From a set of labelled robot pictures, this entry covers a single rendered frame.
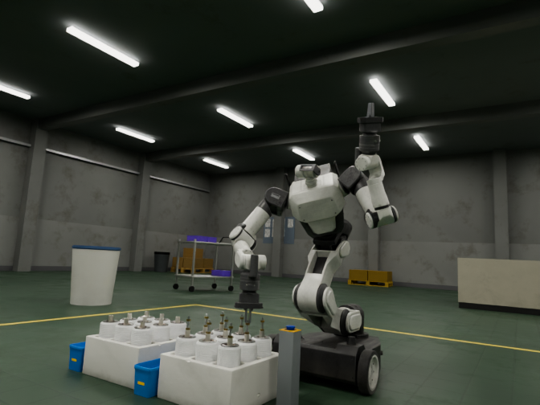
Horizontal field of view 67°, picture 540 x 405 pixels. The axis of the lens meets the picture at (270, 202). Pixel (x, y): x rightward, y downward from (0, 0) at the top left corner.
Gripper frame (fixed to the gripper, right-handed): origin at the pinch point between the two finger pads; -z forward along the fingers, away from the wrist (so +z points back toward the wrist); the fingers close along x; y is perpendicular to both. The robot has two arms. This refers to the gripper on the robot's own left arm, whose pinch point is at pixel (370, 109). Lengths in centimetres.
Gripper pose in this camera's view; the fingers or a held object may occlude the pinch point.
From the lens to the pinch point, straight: 186.7
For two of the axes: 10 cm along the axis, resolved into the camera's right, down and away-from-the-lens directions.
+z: 0.1, 9.7, 2.3
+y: -3.8, -2.1, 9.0
